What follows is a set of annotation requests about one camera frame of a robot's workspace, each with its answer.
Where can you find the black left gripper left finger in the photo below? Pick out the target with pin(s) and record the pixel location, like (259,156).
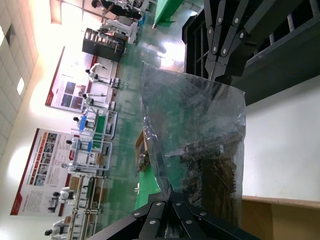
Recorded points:
(147,217)

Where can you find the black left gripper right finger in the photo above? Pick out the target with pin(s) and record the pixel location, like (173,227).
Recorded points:
(197,220)

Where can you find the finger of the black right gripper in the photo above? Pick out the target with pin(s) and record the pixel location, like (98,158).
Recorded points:
(233,32)
(213,37)

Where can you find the graphics card with metal bracket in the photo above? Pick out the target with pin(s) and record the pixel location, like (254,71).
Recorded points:
(215,175)

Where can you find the translucent grey anti-static bag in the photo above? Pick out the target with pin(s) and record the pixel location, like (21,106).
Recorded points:
(200,112)

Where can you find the black slotted plastic container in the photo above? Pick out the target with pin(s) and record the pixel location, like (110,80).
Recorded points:
(287,70)

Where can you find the flat cardboard box with lid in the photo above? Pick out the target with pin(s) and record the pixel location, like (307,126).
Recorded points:
(139,140)

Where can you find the open brown cardboard box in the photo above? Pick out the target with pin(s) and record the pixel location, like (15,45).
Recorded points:
(287,220)

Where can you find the crumpled silver anti-static bag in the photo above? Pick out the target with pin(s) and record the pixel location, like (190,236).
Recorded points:
(142,160)

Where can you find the white metal shelf rack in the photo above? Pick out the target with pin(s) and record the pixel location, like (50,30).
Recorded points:
(107,155)

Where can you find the person in black clothes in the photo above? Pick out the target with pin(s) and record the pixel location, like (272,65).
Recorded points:
(117,8)

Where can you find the shelf rack with blue bins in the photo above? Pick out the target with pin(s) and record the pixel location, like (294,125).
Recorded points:
(83,123)

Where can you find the black server rack cabinet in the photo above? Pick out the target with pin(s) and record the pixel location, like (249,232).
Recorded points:
(95,43)

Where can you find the white tube frame workbench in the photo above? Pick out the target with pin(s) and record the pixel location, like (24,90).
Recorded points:
(75,225)
(82,192)

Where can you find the wall poster with orange bar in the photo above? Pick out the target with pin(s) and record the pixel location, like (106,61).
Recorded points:
(37,162)

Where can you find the wall poster with dark photos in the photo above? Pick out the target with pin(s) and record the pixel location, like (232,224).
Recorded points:
(62,95)

